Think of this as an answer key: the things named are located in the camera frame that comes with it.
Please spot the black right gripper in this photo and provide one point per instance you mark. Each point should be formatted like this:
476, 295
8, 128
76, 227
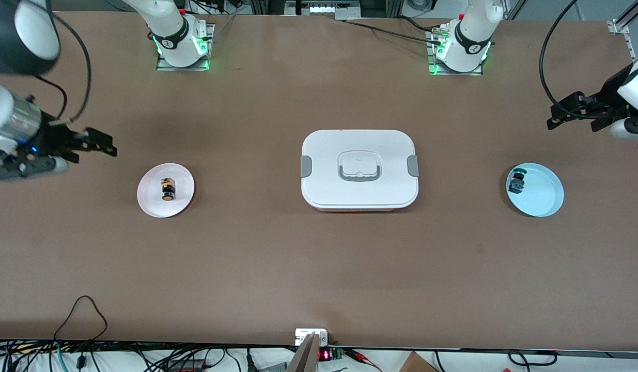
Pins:
49, 138

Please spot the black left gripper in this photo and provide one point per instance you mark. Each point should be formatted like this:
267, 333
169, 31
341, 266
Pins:
609, 92

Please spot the orange push-button switch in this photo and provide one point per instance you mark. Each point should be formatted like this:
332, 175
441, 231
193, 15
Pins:
167, 190

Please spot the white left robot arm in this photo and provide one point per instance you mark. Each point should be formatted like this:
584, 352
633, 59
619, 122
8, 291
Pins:
471, 41

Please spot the pink round plate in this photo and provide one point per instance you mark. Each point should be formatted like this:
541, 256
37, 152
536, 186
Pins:
151, 199

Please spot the light blue round plate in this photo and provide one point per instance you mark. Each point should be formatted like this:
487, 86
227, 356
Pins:
541, 196

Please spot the grey box latch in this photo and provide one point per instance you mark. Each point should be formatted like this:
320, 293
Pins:
413, 166

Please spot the white lidded lunch box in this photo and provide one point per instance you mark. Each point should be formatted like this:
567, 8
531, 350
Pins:
360, 199

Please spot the small white device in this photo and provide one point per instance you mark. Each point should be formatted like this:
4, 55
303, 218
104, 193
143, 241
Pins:
304, 333

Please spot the aluminium profile bar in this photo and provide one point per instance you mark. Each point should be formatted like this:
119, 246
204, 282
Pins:
306, 356

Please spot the brown cardboard box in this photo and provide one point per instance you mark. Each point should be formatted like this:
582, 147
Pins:
416, 364

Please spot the red LED display module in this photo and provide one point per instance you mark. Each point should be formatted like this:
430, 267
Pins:
326, 355

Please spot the green push-button switch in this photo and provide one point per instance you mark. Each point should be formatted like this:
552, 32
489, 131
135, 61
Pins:
517, 182

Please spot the aluminium frame rail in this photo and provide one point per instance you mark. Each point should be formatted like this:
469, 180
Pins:
619, 26

